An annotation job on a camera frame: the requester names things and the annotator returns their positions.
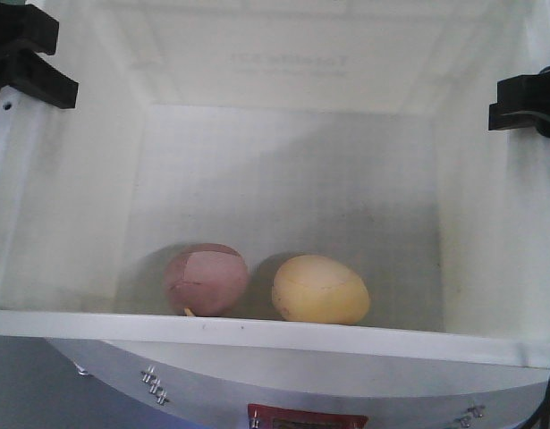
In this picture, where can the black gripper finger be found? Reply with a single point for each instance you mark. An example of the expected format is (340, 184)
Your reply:
(28, 73)
(522, 101)
(25, 32)

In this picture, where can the white plastic tote box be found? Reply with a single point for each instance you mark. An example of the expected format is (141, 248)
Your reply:
(354, 130)

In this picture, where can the pink plush ball toy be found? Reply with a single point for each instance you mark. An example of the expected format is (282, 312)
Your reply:
(206, 279)

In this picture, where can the yellow plush ball toy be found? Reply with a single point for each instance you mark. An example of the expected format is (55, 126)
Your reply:
(317, 289)

